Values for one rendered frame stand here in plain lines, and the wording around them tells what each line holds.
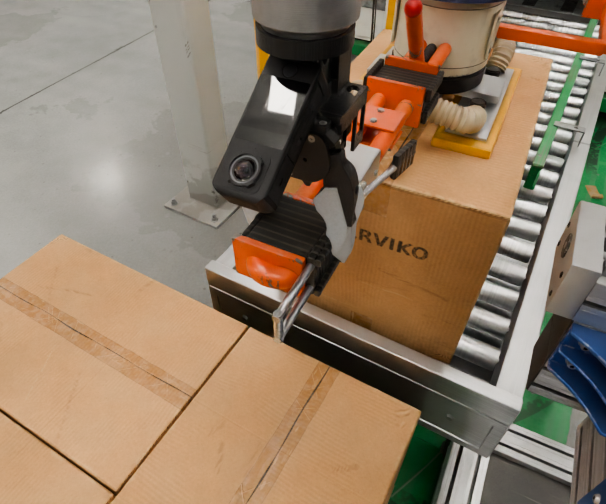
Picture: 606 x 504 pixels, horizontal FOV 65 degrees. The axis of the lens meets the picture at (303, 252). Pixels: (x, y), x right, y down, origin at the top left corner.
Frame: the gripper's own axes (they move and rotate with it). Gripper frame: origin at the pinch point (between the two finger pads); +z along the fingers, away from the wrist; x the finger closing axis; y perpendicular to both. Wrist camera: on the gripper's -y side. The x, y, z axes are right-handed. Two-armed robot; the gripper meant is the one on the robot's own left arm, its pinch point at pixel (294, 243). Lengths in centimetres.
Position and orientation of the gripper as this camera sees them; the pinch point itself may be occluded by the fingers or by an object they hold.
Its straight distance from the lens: 46.4
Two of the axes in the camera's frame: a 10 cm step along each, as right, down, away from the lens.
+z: 0.0, 7.1, 7.1
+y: 4.4, -6.4, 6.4
